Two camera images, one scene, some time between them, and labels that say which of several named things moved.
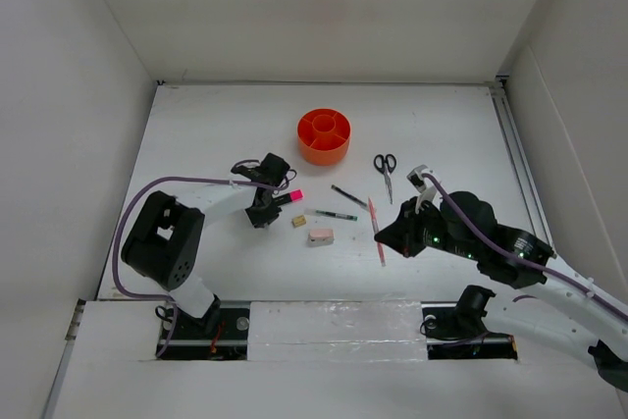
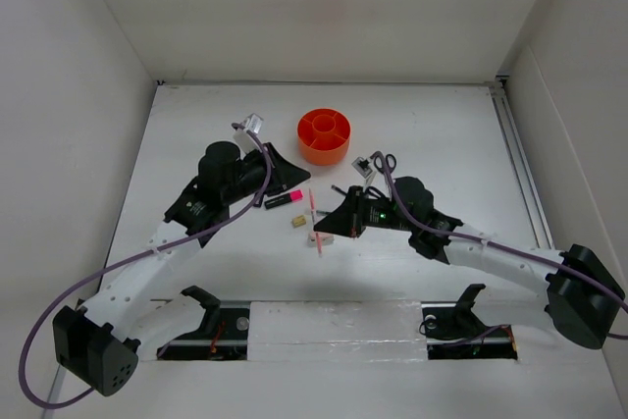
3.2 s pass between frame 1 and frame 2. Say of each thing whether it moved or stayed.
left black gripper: moved
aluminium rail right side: stayed
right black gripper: moved
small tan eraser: stayed
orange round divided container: stayed
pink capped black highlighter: stayed
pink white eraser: stayed
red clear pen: moved
